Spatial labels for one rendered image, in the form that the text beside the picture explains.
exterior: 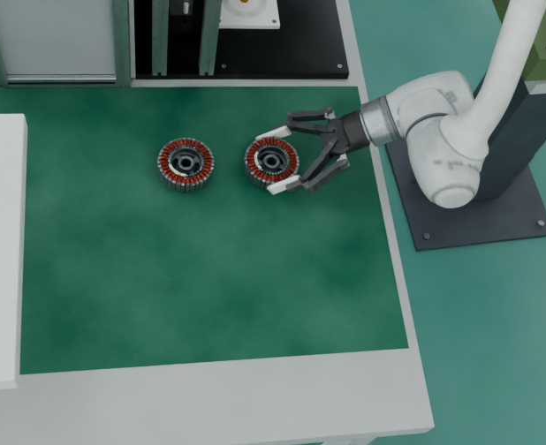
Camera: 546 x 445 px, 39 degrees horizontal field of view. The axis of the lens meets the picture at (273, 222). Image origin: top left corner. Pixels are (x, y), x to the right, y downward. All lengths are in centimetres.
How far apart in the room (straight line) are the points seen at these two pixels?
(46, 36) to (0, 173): 58
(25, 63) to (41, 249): 39
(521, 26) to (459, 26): 169
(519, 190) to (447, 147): 133
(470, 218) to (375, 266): 105
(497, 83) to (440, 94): 16
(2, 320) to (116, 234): 58
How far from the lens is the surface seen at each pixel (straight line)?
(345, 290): 150
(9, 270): 99
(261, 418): 140
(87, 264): 148
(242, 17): 179
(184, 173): 155
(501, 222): 260
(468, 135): 137
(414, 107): 147
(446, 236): 250
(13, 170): 106
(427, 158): 139
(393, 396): 146
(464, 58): 295
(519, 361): 245
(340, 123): 155
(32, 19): 156
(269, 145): 159
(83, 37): 159
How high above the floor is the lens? 210
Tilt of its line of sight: 62 degrees down
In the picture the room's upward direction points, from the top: 18 degrees clockwise
